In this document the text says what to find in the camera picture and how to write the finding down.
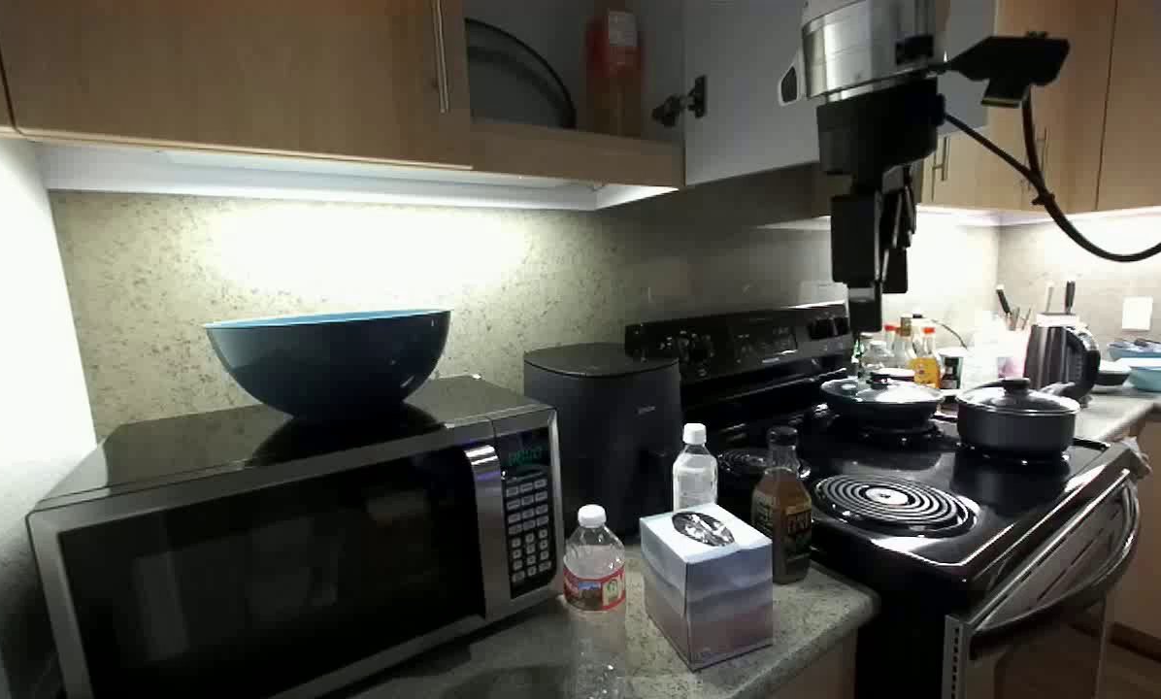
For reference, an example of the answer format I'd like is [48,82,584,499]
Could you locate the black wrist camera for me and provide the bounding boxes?
[948,32,1077,115]

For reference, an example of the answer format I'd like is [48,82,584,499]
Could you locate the under-cabinet light strip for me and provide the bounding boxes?
[30,138,681,216]

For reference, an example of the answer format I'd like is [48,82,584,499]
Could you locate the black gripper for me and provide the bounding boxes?
[816,74,948,333]

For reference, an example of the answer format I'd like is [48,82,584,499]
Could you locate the large blue bowl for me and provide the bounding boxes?
[202,307,453,426]

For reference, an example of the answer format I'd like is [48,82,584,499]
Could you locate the black lidded pot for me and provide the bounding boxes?
[950,379,1085,463]

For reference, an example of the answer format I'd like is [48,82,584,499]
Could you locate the black lidded flat pan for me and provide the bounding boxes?
[816,371,948,441]

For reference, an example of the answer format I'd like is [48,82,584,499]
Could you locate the white wall outlet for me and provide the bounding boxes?
[1117,296,1159,337]

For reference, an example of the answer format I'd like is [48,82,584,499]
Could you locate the cube tissue box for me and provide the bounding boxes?
[638,504,777,676]

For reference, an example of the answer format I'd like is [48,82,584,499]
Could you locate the yellow oil bottle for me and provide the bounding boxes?
[910,322,948,394]

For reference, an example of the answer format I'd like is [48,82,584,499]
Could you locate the brown sauce bottle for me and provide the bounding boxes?
[744,423,818,591]

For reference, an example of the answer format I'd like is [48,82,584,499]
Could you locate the white-lined cabinet door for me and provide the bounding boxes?
[677,0,866,190]

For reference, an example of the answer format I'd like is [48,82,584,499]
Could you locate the metal cabinet hinge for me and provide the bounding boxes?
[649,74,716,133]

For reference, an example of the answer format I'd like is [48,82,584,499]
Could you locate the white-cap white-label bottle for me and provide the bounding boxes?
[667,419,724,513]

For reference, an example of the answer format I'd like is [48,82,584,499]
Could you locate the black-rimmed grey plate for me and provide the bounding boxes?
[462,16,584,133]

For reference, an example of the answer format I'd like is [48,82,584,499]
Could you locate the black air fryer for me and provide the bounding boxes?
[521,337,686,543]

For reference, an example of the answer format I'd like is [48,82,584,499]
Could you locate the steel electric kettle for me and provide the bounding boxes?
[1021,313,1108,404]

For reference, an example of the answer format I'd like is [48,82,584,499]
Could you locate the clear red-label water bottle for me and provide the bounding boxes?
[554,502,633,682]

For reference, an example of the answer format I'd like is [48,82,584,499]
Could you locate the yellow red pasta package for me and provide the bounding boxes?
[584,0,649,142]

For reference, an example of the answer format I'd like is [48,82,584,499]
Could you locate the black steel microwave oven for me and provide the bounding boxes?
[25,372,571,699]

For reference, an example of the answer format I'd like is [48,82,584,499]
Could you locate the wooden wall cabinet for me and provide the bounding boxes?
[0,0,686,190]

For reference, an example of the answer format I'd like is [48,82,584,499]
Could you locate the wooden cabinets beside hood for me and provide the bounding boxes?
[919,0,1161,219]

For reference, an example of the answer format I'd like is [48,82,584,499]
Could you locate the black electric stove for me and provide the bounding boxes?
[623,305,1153,699]

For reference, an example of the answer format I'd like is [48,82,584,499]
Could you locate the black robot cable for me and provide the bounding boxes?
[935,0,1161,269]

